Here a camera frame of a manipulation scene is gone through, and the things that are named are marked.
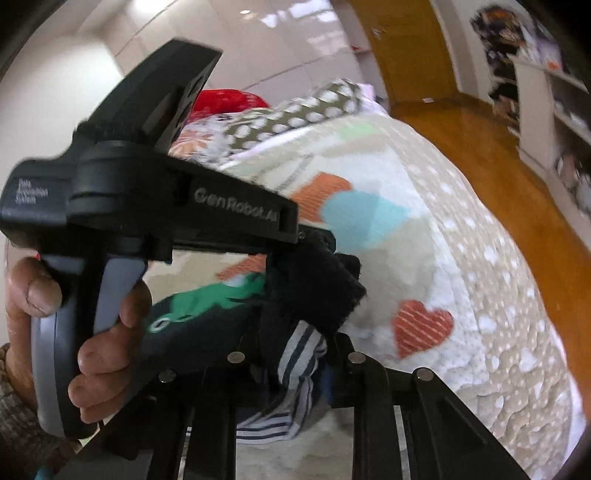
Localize floral printed cloth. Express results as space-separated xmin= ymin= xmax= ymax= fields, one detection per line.
xmin=167 ymin=121 xmax=234 ymax=163

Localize white shelf unit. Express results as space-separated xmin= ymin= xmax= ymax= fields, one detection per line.
xmin=512 ymin=55 xmax=591 ymax=234

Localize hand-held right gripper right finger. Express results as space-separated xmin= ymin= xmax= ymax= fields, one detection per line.
xmin=323 ymin=333 xmax=532 ymax=480

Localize heart printed quilt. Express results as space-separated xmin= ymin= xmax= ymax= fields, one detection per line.
xmin=152 ymin=111 xmax=583 ymax=480

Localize polka dot cloth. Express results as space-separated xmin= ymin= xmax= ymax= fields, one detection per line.
xmin=221 ymin=78 xmax=372 ymax=155

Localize wooden door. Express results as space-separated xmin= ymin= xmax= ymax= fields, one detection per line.
xmin=346 ymin=0 xmax=459 ymax=109

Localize dark pants with striped waistband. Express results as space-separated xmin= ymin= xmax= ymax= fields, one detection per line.
xmin=139 ymin=240 xmax=366 ymax=445

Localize red cloth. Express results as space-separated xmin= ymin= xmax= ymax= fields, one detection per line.
xmin=191 ymin=89 xmax=271 ymax=126

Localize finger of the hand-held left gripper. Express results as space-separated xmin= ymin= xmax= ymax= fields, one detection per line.
xmin=295 ymin=224 xmax=339 ymax=256

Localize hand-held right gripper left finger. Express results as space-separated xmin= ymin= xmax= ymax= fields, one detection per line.
xmin=69 ymin=352 xmax=254 ymax=480

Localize person's left hand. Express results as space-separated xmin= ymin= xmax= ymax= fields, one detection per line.
xmin=6 ymin=255 xmax=153 ymax=425

